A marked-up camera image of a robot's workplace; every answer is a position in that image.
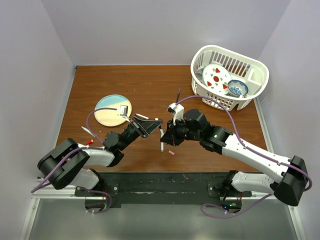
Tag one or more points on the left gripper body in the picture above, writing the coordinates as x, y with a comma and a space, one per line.
131, 134

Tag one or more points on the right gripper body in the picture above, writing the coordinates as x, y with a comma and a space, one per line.
180, 130

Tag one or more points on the white marker with green end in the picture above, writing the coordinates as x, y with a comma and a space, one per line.
162, 147

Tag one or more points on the red-tipped white marker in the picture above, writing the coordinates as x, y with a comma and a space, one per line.
142, 116

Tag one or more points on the small black-tipped white marker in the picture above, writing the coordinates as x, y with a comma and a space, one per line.
161, 132

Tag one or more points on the red pen cap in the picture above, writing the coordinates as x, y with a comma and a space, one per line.
90, 142

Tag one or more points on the purple pen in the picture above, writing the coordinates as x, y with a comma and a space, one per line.
178, 95

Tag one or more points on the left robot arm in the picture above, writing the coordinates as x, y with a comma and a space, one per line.
63, 165

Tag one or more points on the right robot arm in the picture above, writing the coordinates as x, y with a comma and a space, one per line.
280, 176

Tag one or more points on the white pen at table edge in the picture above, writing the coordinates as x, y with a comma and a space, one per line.
87, 131

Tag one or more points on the round pastel plate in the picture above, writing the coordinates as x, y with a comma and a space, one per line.
110, 116

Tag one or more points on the strawberry pattern plate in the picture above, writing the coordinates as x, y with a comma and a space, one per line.
216, 78

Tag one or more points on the blue and white bowl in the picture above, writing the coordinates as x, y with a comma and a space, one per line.
237, 88

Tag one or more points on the white plastic dish basket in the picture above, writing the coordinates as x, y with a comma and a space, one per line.
252, 72

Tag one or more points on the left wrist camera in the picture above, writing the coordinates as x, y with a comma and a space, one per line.
124, 112

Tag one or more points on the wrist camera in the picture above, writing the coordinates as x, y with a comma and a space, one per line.
177, 111
124, 112

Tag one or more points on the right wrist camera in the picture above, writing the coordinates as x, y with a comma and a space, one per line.
177, 111

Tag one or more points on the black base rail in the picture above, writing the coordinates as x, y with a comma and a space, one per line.
172, 188

